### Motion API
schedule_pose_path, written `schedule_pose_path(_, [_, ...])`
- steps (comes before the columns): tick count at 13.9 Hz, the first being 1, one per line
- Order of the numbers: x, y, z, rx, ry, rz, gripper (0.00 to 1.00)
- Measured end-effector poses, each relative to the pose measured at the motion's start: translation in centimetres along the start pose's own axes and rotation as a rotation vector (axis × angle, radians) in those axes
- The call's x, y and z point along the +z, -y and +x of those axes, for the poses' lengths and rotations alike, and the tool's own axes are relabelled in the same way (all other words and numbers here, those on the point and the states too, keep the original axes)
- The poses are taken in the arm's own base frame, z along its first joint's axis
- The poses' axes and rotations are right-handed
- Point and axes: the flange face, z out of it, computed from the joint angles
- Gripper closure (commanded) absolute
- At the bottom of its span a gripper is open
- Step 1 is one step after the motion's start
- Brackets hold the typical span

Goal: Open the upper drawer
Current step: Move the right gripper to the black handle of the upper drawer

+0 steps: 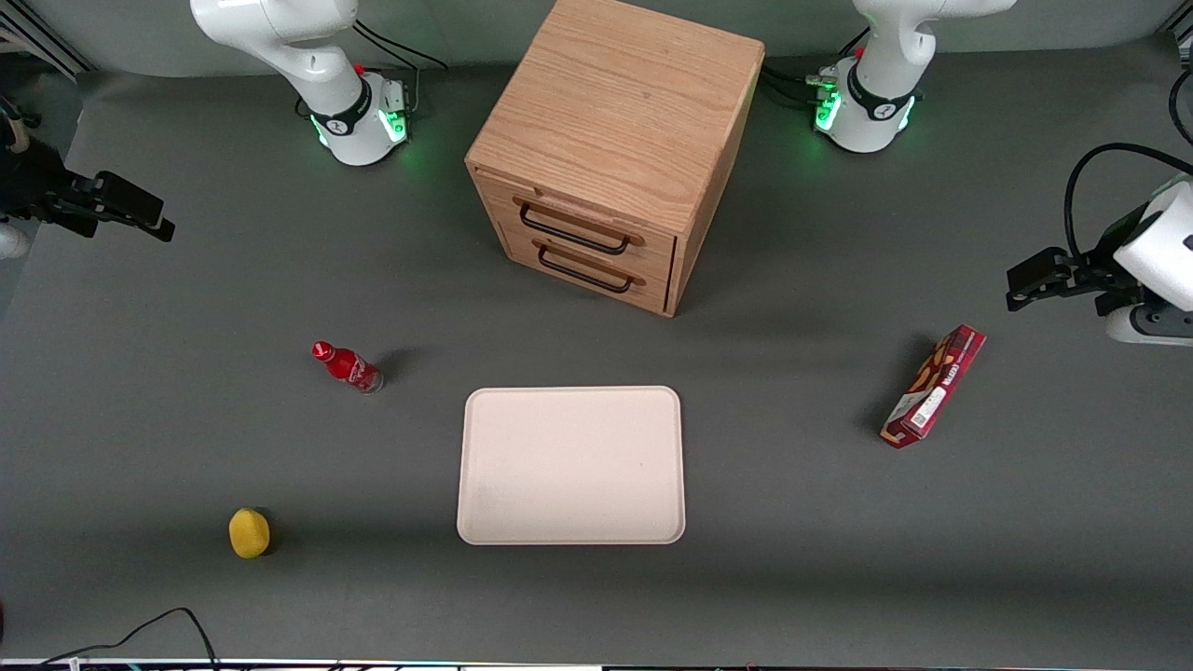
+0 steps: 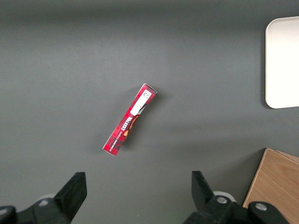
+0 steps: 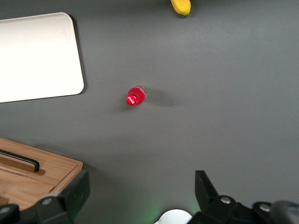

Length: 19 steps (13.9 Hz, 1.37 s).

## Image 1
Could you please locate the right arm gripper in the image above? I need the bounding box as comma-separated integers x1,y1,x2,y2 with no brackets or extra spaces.
0,140,176,243

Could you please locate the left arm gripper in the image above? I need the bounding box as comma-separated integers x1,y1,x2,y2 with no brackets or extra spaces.
1006,179,1193,319

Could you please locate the wooden drawer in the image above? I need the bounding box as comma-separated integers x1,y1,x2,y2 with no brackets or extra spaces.
499,219,675,316
473,168,679,276

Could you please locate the black metal drawer handle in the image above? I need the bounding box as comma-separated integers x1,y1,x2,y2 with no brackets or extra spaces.
518,202,633,256
536,244,636,295

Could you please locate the wooden two-drawer cabinet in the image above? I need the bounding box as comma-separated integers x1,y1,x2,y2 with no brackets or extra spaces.
464,0,767,320

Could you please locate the red snack box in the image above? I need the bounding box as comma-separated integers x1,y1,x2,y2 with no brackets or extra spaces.
880,323,988,450

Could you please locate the red soda bottle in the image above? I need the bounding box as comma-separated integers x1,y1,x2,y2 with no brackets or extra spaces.
310,340,385,395

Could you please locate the yellow lemon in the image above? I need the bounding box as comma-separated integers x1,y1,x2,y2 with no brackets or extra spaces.
228,507,272,560

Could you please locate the beige plastic tray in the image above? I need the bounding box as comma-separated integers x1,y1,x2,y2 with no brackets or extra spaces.
456,386,687,546

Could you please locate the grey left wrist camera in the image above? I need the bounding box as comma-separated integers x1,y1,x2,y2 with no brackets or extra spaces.
1106,303,1193,348

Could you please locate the black looped gripper cable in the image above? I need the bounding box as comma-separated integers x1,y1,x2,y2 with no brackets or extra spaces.
1065,143,1193,262

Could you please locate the aluminium frame profile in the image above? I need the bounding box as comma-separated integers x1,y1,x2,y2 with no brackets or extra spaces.
0,0,94,80

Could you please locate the black right arm base cable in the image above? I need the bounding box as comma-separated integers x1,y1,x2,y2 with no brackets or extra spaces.
352,19,450,117

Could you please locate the black arm base cable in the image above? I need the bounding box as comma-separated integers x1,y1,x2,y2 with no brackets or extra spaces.
760,28,872,108
352,19,450,117

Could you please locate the black left arm base cable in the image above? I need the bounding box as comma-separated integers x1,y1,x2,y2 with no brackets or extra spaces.
760,28,872,108

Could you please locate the thin black cable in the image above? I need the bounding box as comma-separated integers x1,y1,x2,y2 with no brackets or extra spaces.
37,608,221,671

